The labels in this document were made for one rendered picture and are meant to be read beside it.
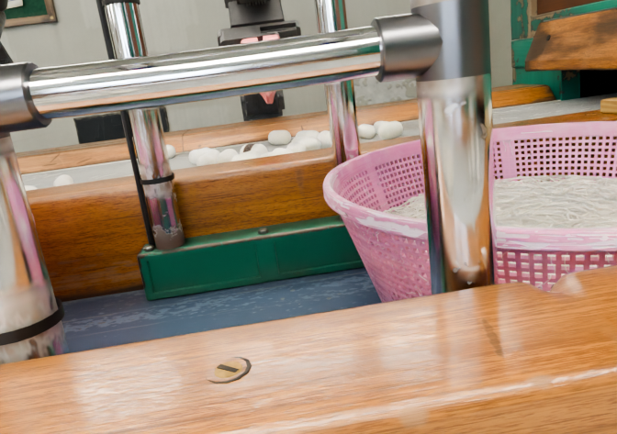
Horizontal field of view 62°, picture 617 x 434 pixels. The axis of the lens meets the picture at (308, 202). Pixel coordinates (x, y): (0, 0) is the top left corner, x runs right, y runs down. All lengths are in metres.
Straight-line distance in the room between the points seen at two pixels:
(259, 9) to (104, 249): 0.37
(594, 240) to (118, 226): 0.35
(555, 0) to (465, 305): 0.81
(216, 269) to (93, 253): 0.11
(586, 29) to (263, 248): 0.52
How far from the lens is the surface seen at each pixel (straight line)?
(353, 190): 0.36
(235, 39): 0.64
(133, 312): 0.42
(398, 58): 0.16
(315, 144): 0.60
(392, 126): 0.64
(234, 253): 0.41
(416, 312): 0.16
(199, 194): 0.43
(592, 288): 0.17
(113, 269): 0.46
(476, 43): 0.17
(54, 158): 0.85
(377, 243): 0.25
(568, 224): 0.32
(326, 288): 0.40
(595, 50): 0.73
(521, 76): 1.01
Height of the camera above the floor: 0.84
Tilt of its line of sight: 15 degrees down
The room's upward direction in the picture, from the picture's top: 7 degrees counter-clockwise
